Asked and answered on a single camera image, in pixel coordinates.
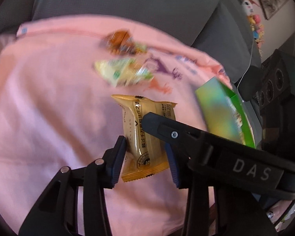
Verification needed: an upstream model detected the green holographic cardboard box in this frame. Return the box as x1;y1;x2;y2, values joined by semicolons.
195;78;256;148

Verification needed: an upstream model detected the black round cushion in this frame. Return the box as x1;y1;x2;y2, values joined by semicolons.
237;65;263;101

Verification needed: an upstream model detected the orange brown snack packet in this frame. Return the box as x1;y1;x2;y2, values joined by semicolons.
104;30;135;55

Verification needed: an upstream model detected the grey sofa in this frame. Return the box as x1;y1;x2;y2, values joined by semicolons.
0;0;261;84

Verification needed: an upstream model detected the pale green biscuit snack bag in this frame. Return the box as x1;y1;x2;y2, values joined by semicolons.
94;58;154;87

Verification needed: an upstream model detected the tan golden snack packet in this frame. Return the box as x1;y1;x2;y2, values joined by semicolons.
112;94;176;182

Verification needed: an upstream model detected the plush toys pile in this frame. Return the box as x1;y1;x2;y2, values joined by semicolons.
242;0;264;50

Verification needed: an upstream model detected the pink printed blanket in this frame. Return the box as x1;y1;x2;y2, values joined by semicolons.
0;16;231;231

